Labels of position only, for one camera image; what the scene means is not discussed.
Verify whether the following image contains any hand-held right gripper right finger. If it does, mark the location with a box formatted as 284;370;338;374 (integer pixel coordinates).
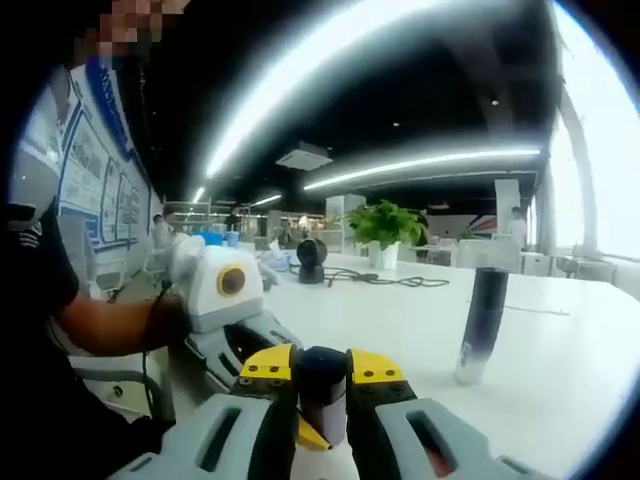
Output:
345;348;551;480

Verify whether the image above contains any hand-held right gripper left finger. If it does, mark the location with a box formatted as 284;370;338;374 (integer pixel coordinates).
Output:
107;343;301;480

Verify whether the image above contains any short bottle's black cap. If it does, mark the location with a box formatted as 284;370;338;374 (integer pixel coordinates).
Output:
295;345;350;407

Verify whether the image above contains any tall cosmetic bottle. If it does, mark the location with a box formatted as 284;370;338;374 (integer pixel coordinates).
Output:
453;266;510;387

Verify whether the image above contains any person's left hand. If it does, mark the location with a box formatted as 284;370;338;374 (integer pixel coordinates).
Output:
144;293;194;351

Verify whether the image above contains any clear plastic bag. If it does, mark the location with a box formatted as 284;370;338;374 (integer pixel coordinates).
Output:
257;247;292;289

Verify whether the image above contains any metal shelf rack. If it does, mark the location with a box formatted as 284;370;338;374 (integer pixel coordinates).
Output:
172;196;261;236

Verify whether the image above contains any white table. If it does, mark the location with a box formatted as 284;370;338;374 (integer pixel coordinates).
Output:
159;249;640;480

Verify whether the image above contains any green potted plant white pot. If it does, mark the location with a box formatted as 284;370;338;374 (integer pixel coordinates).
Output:
344;199;429;272

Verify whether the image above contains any person in black shirt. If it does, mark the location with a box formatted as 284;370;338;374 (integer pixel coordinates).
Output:
0;199;174;480

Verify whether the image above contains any ceiling air conditioner unit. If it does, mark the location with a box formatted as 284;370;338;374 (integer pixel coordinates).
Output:
276;141;335;172

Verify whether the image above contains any flat white sheet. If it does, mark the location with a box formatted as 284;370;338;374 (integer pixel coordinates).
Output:
503;301;572;318

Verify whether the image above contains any group of white office chairs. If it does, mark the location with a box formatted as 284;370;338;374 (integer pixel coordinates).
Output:
429;235;619;281

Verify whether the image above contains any white chest device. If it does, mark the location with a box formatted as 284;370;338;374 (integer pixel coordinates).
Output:
10;144;57;211

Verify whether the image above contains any long ceiling light strip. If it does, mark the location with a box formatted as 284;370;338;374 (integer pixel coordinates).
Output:
302;146;542;192
204;0;506;179

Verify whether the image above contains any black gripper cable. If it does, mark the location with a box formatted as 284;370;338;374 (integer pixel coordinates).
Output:
142;282;174;419

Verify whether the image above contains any long black cable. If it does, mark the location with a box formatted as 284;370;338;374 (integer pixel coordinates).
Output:
322;267;451;291

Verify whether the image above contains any blue and white wall poster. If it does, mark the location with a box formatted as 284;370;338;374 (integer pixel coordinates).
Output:
19;59;164;251

